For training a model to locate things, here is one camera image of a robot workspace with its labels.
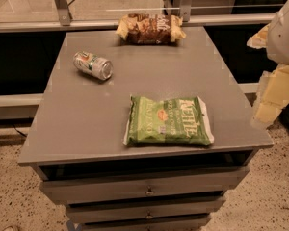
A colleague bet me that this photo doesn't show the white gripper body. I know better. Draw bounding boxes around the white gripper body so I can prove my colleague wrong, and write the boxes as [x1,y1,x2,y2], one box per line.
[266,0,289,64]

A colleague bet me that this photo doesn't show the drawer with knob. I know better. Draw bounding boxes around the drawer with knob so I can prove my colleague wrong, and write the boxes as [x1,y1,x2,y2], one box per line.
[40,166,250,204]
[66,196,225,223]

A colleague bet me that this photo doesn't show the grey drawer cabinet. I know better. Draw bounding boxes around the grey drawer cabinet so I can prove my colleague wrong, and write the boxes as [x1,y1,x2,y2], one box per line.
[19,27,272,231]

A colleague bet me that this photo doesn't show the top drawer with knob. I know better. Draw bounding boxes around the top drawer with knob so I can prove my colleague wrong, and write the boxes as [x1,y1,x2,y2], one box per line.
[40,166,250,204]

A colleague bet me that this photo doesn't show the metal railing frame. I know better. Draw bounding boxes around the metal railing frame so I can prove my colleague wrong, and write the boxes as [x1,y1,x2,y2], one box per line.
[0,0,287,32]

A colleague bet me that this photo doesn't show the green Kettle chips bag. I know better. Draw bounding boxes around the green Kettle chips bag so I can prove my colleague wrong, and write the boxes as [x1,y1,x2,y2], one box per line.
[123,96,214,146]

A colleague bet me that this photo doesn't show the middle drawer with knob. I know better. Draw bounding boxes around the middle drawer with knob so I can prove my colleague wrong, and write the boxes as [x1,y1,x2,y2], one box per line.
[66,196,225,223]

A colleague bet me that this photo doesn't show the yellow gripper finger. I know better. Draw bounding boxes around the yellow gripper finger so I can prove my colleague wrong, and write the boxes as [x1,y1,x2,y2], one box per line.
[250,64,289,128]
[247,24,269,49]

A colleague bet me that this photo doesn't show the silver green 7up can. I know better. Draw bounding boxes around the silver green 7up can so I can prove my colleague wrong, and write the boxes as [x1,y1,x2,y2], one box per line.
[73,51,113,81]

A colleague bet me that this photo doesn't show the brown chips bag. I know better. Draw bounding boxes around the brown chips bag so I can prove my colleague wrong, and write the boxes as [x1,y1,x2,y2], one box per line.
[116,13,186,44]

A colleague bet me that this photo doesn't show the bottom drawer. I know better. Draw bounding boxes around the bottom drawer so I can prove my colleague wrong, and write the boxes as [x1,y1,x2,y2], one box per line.
[82,215,211,231]

